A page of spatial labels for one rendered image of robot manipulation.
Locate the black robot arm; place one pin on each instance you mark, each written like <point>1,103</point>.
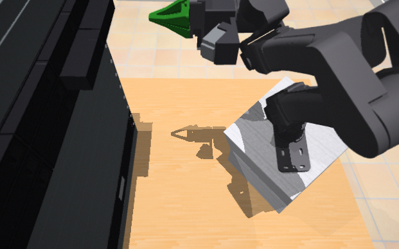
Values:
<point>361,106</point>

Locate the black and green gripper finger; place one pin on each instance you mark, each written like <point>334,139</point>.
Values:
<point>183,31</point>
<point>178,18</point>

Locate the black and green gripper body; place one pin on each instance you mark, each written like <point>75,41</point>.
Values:
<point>197,20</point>

